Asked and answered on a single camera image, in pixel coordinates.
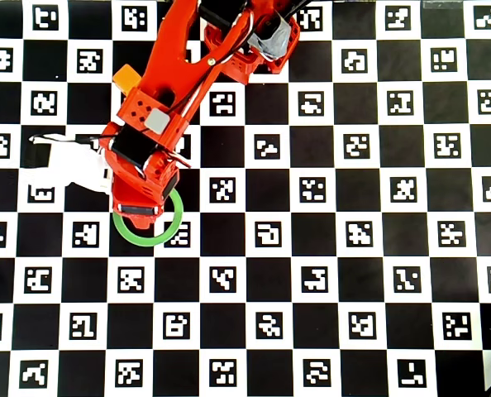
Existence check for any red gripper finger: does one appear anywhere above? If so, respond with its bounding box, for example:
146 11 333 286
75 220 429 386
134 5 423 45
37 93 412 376
122 213 160 232

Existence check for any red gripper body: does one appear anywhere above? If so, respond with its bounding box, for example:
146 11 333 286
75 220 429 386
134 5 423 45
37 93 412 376
107 149 181 218

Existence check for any orange cube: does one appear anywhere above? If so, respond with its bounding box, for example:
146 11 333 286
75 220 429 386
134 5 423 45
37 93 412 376
112 64 142 95

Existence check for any black white marker checkerboard mat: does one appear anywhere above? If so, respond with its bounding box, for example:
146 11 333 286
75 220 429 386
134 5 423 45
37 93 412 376
0 0 491 397

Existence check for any green ring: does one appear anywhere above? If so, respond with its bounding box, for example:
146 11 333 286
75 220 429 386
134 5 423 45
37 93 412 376
112 188 185 248

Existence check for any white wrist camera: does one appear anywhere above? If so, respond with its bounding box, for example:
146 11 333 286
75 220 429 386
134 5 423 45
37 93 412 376
20 132 114 196

